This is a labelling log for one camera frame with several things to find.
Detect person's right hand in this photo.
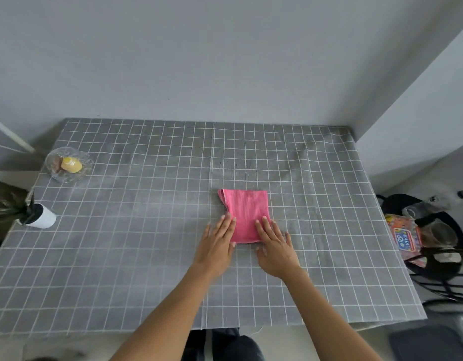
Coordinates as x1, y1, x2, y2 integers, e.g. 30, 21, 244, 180
255, 216, 302, 281

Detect person's left hand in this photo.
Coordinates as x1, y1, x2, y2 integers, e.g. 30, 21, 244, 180
192, 212, 237, 279

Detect pink cleaning cloth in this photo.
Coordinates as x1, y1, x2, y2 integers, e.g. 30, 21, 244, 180
217, 188, 274, 245

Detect small potted succulent plant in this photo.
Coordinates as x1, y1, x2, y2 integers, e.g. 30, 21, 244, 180
0, 191, 57, 230

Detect clear glass bowl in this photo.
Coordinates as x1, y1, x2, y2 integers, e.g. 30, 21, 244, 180
45, 146, 95, 184

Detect person's left forearm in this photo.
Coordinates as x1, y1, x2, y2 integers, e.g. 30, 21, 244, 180
109, 265, 221, 361

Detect person's right forearm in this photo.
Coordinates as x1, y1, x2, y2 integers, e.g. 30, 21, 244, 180
282, 268, 384, 361

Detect grey checked tablecloth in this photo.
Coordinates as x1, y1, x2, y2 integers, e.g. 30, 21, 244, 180
0, 117, 428, 337

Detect blue grey jeans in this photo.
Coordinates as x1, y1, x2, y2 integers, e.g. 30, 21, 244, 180
180, 326, 266, 361

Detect colourful snack packet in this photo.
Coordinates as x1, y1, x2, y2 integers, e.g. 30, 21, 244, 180
384, 213, 428, 268

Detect clear bottle with black cap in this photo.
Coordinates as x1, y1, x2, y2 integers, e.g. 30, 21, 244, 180
401, 190, 463, 219

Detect clear glass cup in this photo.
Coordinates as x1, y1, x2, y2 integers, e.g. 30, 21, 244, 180
419, 218, 460, 249

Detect dark grey floor mat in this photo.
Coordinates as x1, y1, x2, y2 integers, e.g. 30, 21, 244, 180
388, 324, 463, 361

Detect white shelf rack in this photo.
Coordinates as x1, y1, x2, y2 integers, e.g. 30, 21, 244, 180
0, 114, 42, 192

